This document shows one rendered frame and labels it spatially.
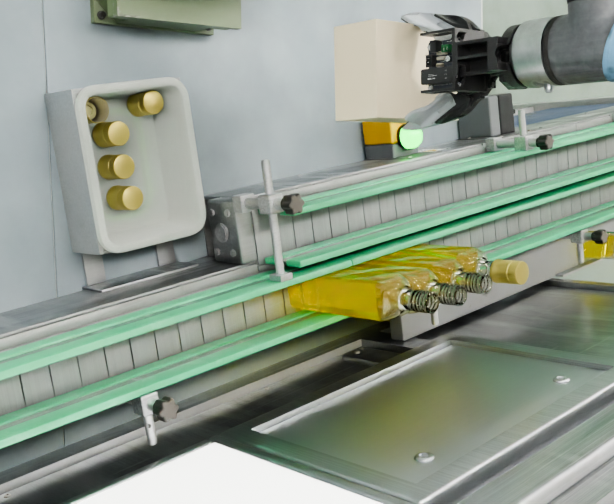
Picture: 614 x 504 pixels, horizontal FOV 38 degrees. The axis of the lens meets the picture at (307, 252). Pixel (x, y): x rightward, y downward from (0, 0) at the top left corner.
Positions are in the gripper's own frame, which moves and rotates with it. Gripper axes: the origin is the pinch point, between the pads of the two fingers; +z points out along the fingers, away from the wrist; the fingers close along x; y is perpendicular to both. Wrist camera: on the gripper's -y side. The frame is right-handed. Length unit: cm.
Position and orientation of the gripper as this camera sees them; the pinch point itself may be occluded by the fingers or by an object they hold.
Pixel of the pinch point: (406, 73)
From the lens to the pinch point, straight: 118.7
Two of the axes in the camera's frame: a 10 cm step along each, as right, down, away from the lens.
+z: -6.6, -0.5, 7.5
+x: 0.2, 10.0, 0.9
